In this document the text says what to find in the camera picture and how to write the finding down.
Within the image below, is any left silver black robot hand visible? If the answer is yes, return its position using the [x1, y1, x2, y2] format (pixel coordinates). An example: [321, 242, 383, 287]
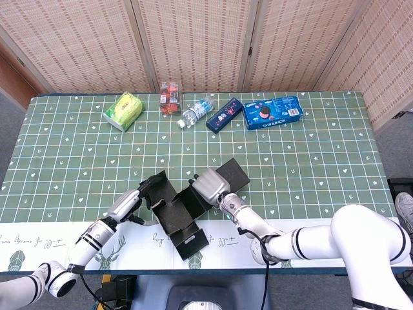
[107, 178, 159, 227]

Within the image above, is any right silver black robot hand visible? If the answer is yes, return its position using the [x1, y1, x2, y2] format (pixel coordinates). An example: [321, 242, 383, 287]
[188, 167, 232, 207]

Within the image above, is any black paper box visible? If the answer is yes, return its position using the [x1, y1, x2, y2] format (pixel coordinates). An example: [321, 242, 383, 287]
[138, 157, 252, 262]

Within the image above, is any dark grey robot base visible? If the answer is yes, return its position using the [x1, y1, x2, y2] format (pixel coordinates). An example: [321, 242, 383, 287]
[134, 274, 272, 310]

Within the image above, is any dark blue slim box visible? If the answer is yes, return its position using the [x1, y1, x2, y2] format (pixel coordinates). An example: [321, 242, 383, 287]
[206, 98, 244, 134]

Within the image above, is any red snack package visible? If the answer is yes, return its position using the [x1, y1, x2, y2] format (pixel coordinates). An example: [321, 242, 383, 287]
[159, 80, 184, 117]

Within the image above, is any blue Oreo cookie package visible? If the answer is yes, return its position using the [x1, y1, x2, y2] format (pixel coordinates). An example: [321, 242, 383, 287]
[241, 95, 304, 131]

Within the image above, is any black plastic tray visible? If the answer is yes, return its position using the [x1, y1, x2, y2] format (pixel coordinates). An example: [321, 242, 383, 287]
[387, 177, 413, 201]

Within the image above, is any clear plastic water bottle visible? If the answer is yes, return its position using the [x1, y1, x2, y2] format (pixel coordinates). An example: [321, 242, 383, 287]
[176, 96, 216, 129]

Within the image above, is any black device under table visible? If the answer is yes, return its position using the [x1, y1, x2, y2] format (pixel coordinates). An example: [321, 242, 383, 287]
[93, 274, 136, 310]

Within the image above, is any green tissue pack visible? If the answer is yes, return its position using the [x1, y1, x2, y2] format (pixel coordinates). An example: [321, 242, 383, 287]
[103, 91, 145, 133]

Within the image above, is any green grid tablecloth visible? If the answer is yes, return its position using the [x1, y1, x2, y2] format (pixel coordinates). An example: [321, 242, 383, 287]
[0, 91, 390, 275]

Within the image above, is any bamboo folding screen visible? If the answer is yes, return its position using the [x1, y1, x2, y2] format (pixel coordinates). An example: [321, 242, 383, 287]
[0, 0, 413, 133]

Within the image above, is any brown wooden door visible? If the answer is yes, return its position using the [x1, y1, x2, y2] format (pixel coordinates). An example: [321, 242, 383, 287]
[0, 48, 39, 109]

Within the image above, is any white sneaker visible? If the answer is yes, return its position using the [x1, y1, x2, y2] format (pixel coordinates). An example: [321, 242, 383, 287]
[395, 192, 413, 234]

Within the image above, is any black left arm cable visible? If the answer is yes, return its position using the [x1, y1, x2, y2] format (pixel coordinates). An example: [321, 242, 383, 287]
[79, 273, 107, 310]

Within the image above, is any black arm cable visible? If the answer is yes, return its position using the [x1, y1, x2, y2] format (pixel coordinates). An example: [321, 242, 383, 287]
[259, 237, 275, 310]
[79, 273, 107, 310]

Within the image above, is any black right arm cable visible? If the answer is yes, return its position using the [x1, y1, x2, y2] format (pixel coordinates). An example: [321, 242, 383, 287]
[259, 237, 275, 310]

